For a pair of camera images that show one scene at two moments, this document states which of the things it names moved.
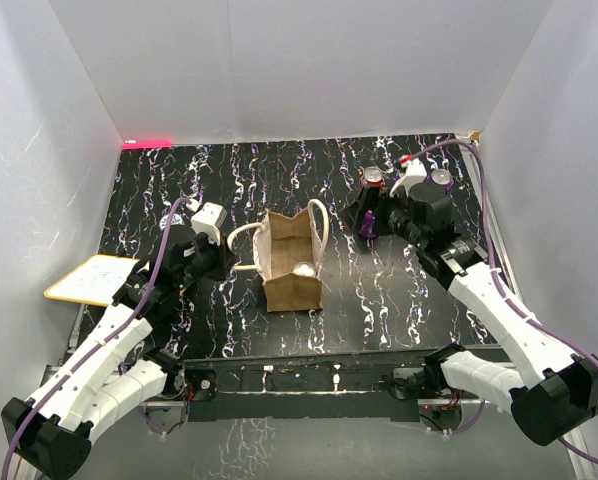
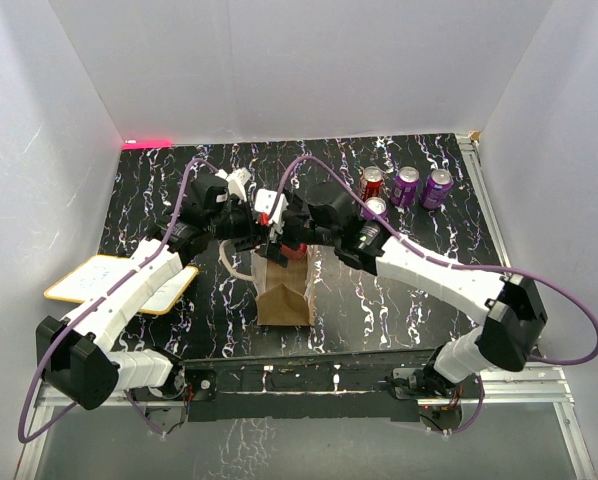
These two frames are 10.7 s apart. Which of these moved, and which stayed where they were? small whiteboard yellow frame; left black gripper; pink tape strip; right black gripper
Moved: left black gripper; right black gripper
Stayed: small whiteboard yellow frame; pink tape strip
